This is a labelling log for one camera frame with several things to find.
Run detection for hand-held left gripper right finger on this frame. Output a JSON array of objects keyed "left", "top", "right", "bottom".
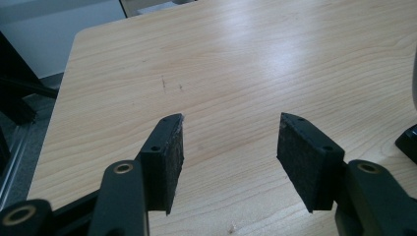
[{"left": 276, "top": 112, "right": 417, "bottom": 236}]

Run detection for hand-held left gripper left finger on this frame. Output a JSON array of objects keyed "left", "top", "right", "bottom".
[{"left": 88, "top": 113, "right": 185, "bottom": 236}]

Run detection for dark grey stapler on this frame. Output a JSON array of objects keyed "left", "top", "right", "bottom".
[{"left": 394, "top": 123, "right": 417, "bottom": 165}]

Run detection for aluminium floor rail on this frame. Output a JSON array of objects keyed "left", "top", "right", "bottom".
[{"left": 0, "top": 124, "right": 33, "bottom": 210}]

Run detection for black metal frame leg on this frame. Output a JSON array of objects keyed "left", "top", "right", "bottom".
[{"left": 0, "top": 30, "right": 59, "bottom": 126}]

